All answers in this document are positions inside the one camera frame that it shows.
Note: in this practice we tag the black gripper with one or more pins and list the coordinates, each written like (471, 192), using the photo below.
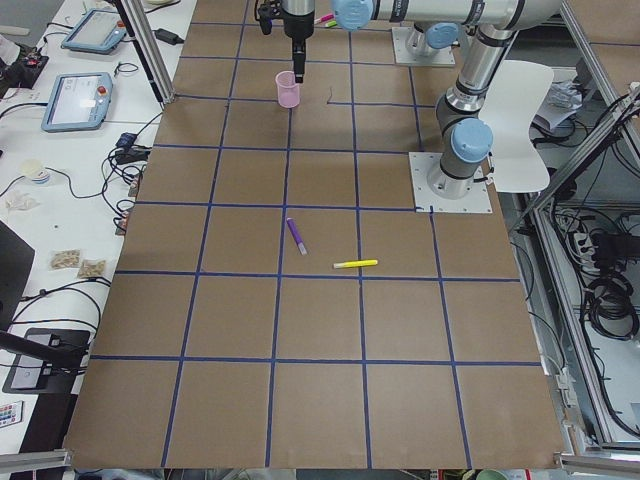
(298, 29)

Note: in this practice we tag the purple marker pen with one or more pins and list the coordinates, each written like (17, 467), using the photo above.
(298, 240)

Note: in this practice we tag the pink marker pen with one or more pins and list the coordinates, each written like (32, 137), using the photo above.
(324, 18)

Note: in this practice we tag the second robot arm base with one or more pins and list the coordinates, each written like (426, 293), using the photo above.
(425, 44)

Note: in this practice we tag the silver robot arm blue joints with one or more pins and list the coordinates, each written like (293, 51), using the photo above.
(467, 139)

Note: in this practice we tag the pink translucent plastic cup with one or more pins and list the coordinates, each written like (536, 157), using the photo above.
(288, 90)

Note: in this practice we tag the black power adapter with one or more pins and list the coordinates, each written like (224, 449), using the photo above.
(168, 37)

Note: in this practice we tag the far blue teach pendant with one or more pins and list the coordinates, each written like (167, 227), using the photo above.
(99, 32)

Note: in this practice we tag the blue teach pendant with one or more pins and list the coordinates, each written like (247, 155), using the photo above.
(78, 102)
(99, 32)

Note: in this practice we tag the white plastic chair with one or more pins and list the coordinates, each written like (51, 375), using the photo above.
(516, 93)

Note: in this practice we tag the yellow highlighter pen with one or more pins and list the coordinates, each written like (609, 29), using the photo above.
(356, 264)

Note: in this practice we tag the near blue teach pendant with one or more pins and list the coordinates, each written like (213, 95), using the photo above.
(78, 102)

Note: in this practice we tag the white tape roll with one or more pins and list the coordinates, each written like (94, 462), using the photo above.
(35, 171)

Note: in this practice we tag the bag of snacks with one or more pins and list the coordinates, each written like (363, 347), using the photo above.
(65, 259)
(91, 268)

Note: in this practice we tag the colourful remote control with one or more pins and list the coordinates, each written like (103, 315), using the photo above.
(11, 413)

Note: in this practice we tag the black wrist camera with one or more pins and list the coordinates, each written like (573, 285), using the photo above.
(265, 13)

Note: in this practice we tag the aluminium frame post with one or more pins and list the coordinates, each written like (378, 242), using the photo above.
(140, 32)

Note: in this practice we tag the black camera stand base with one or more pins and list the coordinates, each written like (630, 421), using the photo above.
(47, 361)

